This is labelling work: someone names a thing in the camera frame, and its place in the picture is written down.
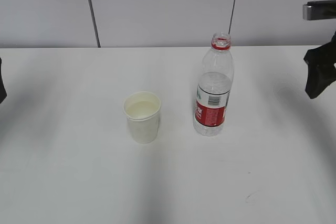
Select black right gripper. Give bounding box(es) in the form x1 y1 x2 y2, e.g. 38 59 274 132
304 34 335 99

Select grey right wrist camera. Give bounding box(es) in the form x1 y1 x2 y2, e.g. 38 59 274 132
302 0 336 20

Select white paper cup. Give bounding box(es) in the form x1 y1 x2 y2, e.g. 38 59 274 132
123 91 161 144

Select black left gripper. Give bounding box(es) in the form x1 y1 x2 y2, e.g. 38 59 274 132
0 59 7 103

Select clear water bottle red label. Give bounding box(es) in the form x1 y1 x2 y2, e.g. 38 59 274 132
194 33 234 136

